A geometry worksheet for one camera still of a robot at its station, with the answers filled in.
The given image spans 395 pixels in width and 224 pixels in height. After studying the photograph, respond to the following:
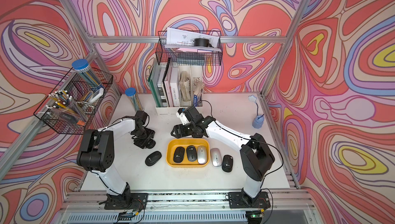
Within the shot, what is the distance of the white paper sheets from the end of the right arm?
41 cm

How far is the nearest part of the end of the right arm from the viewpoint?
0.62 meters

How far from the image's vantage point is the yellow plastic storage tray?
860 mm
